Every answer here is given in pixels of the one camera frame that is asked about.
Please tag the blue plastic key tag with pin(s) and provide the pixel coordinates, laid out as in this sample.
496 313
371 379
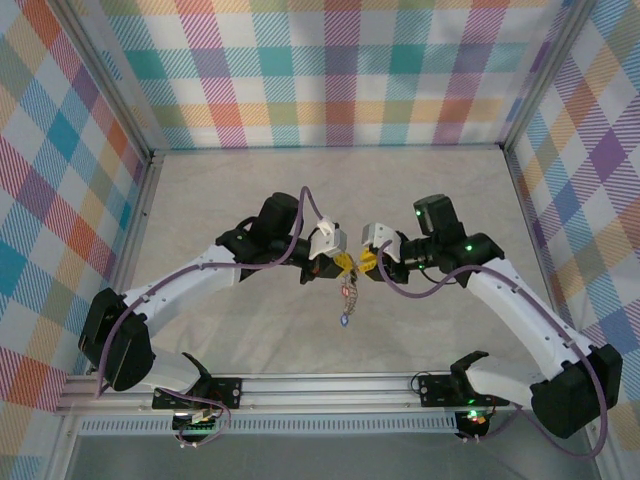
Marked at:
344 321

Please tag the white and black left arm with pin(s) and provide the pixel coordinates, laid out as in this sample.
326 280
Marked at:
175 285

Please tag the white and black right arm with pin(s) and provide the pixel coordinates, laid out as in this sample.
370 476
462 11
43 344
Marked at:
520 310

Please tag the small lit circuit board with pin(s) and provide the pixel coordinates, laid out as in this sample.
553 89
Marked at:
472 416

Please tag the green circuit board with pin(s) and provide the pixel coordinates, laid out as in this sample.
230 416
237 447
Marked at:
200 427

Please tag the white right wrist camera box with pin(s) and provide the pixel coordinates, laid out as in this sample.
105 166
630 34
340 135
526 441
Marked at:
380 237

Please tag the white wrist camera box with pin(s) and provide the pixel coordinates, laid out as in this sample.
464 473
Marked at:
380 237
327 240

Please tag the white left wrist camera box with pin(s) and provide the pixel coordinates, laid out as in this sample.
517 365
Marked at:
327 240

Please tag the aluminium side frame rail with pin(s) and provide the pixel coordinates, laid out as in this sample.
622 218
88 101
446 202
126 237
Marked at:
145 200
530 225

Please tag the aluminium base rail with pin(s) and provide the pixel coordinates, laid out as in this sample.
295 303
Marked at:
325 390

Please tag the aluminium frame post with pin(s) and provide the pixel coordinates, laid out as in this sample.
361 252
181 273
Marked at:
122 95
543 75

